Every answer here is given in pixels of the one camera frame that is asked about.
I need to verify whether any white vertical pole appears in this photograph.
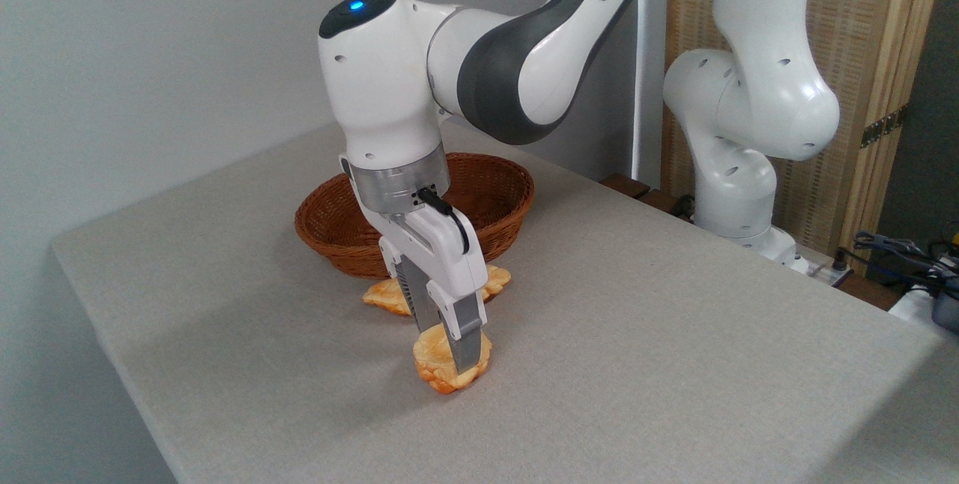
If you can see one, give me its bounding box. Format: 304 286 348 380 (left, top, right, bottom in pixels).
632 0 669 187

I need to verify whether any grey tablecloth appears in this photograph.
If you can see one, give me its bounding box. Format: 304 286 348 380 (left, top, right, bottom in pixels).
51 123 959 484

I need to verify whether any long braided bread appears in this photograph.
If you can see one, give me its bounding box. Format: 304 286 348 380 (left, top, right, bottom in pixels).
363 264 512 318

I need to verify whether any metal screen hinge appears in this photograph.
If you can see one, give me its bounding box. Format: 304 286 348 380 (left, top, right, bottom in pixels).
860 105 910 149

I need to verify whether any grey device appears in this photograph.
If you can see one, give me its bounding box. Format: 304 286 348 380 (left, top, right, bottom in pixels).
931 274 959 336

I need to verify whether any black cable bundle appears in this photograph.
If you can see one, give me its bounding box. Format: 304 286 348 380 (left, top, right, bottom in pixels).
832 223 959 297

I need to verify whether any brown wicker basket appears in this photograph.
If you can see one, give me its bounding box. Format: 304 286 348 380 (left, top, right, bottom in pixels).
294 152 536 279

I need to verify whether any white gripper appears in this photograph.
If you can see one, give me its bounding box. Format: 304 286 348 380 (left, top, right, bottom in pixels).
339 154 489 380

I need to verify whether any small round bread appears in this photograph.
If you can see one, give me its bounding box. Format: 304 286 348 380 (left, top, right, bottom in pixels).
412 324 494 395

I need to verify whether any brown wooden block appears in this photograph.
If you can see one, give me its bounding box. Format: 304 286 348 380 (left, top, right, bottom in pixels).
601 174 652 201
637 188 684 217

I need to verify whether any wooden folding screen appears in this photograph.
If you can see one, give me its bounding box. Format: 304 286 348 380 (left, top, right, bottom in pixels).
662 0 949 275

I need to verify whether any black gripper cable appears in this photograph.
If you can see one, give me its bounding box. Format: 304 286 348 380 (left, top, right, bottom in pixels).
417 186 471 255

